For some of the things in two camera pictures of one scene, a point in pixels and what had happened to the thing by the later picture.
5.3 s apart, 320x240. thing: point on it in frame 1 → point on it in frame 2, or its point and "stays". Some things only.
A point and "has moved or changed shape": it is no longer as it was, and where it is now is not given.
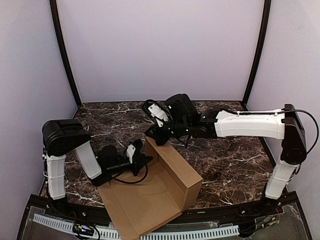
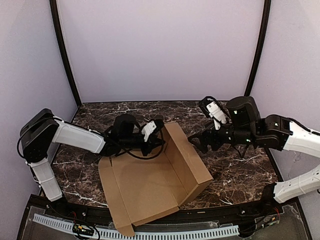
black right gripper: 162,132 → 210,137
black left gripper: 136,164 → 147,144
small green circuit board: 83,229 stays
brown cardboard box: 139,203 has moved or changed shape
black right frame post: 267,7 stays
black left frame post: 53,6 stays
